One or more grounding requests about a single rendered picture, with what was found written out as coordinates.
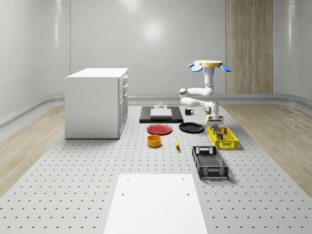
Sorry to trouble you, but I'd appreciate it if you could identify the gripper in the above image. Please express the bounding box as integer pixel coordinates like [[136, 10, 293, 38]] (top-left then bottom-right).
[[205, 116, 225, 134]]

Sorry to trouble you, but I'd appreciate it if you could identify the black plate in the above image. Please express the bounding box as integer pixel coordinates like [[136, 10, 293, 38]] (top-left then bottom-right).
[[178, 122, 205, 134]]

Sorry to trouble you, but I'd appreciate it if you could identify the yellow basket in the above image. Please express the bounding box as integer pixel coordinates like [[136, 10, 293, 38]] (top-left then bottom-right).
[[207, 126, 239, 150]]

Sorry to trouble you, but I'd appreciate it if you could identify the dark grey basket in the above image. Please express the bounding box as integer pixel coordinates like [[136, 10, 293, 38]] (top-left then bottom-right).
[[191, 145, 230, 180]]

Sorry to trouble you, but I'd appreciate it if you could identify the red plate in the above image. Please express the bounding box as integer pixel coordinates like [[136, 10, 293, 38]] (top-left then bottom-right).
[[146, 123, 174, 136]]

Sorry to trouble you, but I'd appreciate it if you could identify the yellow bowl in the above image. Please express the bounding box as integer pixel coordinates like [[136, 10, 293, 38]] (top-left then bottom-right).
[[146, 134, 162, 148]]

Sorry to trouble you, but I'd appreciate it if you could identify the black stove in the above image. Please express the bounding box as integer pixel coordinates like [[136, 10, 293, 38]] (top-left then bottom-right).
[[138, 102, 184, 124]]

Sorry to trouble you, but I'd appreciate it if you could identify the white board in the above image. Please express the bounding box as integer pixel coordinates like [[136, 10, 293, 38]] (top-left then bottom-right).
[[103, 173, 209, 234]]

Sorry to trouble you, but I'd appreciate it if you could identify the white cabinet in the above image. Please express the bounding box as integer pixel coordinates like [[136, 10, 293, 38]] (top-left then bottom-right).
[[64, 67, 129, 140]]

